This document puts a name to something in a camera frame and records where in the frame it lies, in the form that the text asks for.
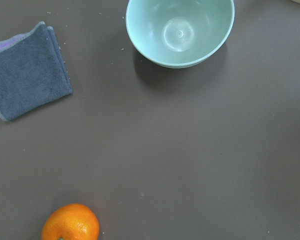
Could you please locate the orange mandarin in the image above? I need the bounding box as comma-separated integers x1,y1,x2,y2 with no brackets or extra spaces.
41,203,100,240

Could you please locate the mint green bowl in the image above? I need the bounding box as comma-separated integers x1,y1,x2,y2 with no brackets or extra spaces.
125,0,235,69

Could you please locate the folded grey cloth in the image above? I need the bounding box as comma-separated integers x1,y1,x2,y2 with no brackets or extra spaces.
0,21,73,122

